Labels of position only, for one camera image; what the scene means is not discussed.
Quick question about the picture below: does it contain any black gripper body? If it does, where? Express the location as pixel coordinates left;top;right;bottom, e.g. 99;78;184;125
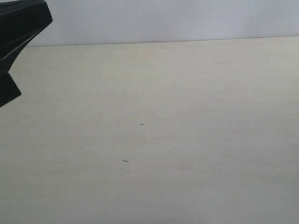
0;0;53;71

